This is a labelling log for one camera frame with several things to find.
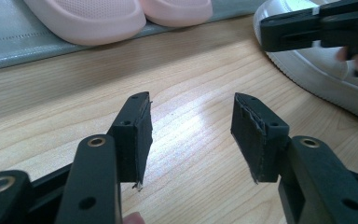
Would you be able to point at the pink slipper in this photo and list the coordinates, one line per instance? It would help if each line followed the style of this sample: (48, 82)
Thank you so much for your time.
(177, 11)
(93, 18)

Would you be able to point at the white sneaker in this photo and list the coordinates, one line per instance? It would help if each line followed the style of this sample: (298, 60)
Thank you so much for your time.
(320, 74)

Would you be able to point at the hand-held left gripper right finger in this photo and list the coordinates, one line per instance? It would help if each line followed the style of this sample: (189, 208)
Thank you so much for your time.
(258, 143)

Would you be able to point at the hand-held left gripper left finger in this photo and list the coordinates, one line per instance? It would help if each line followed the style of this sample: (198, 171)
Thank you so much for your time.
(133, 140)

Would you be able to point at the grey metal shoe rack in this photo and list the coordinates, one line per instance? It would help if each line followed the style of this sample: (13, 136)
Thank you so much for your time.
(6, 46)

